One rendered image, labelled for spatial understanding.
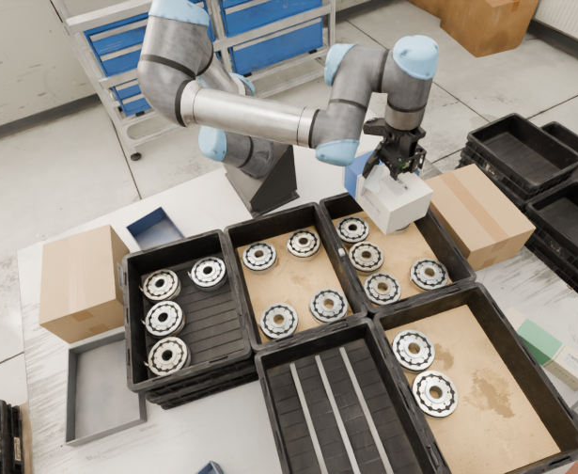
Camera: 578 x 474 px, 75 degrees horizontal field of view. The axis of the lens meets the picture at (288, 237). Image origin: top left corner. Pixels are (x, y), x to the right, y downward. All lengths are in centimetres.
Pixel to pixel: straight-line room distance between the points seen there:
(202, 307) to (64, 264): 48
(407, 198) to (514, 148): 132
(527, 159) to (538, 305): 93
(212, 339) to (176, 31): 74
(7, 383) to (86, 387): 113
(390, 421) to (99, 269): 93
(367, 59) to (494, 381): 79
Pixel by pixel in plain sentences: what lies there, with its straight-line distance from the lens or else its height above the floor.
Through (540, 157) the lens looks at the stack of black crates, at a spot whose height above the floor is 49.
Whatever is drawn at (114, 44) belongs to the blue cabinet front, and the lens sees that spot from 267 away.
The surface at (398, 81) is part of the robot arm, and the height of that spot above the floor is 142.
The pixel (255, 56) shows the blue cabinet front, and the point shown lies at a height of 42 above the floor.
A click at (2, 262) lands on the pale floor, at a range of 290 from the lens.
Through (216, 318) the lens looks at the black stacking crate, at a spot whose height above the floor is 83.
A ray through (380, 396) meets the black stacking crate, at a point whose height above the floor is 83.
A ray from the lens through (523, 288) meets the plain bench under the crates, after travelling 140.
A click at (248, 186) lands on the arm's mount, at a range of 139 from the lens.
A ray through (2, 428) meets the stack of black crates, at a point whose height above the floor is 27.
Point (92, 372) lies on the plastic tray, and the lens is 134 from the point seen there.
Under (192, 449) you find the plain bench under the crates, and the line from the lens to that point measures 117.
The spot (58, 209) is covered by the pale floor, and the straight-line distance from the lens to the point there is 297.
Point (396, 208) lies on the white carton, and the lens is 89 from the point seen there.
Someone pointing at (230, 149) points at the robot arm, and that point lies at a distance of 123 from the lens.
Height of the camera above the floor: 181
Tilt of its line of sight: 54 degrees down
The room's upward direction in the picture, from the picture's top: 8 degrees counter-clockwise
